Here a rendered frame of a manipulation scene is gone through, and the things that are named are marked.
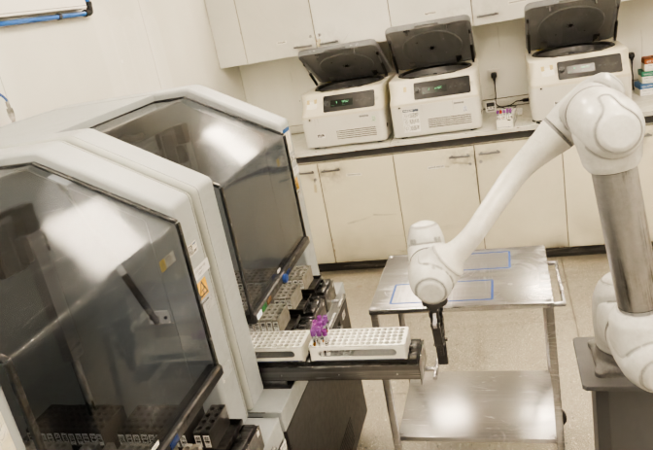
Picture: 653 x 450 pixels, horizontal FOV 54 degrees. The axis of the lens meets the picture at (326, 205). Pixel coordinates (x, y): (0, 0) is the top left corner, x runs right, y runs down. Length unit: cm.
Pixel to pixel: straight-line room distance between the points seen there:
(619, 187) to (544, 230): 269
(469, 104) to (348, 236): 121
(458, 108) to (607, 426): 239
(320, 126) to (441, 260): 268
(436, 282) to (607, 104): 55
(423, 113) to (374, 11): 75
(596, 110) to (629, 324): 55
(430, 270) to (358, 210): 273
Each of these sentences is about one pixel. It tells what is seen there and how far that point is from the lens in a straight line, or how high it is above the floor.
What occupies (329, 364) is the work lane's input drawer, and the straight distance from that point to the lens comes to 197.
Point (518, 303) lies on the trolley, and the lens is 213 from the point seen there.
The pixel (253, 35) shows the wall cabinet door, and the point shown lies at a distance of 451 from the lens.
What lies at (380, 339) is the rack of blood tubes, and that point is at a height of 86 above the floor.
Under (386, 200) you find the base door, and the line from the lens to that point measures 422.
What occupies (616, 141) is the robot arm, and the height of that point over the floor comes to 145.
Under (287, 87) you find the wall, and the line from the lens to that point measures 485.
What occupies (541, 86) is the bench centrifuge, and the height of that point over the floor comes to 112.
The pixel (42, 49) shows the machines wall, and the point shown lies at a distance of 310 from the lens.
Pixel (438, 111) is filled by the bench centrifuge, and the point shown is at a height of 105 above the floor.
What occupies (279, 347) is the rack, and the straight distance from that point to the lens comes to 200.
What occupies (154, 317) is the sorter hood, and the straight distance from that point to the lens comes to 148.
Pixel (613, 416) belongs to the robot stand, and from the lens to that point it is 209.
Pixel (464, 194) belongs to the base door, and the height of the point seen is 50.
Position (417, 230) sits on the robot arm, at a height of 121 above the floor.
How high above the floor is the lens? 185
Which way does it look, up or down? 18 degrees down
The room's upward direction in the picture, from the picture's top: 11 degrees counter-clockwise
